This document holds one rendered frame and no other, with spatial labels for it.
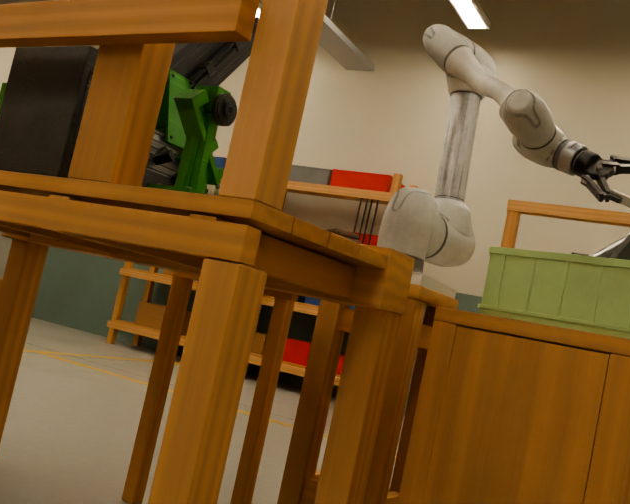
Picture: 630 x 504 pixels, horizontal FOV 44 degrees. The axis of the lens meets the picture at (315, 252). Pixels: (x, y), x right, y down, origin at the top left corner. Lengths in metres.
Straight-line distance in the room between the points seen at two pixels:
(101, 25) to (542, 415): 1.28
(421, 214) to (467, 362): 0.62
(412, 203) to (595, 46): 5.65
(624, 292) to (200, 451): 0.96
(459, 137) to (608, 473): 1.28
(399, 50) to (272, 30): 6.92
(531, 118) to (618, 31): 5.82
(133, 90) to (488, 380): 1.03
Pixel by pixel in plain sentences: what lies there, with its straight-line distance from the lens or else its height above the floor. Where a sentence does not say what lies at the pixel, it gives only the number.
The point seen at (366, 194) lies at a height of 1.96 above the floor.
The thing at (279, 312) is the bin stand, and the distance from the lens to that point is 2.56.
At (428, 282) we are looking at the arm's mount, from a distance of 2.25.
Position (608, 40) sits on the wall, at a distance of 7.88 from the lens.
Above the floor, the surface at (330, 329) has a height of 0.68.
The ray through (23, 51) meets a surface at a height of 1.23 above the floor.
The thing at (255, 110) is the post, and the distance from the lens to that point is 1.48.
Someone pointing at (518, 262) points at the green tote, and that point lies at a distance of 1.91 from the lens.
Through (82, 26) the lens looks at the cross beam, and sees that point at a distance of 1.83.
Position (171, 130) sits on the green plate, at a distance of 2.13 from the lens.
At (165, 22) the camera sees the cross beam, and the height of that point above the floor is 1.21.
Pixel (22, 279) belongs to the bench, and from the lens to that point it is 2.85.
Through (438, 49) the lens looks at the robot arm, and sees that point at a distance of 2.59.
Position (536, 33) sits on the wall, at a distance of 8.04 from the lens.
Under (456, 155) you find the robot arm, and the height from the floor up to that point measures 1.32.
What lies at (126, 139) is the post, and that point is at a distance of 1.70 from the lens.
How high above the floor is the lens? 0.68
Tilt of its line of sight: 5 degrees up
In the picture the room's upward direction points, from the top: 12 degrees clockwise
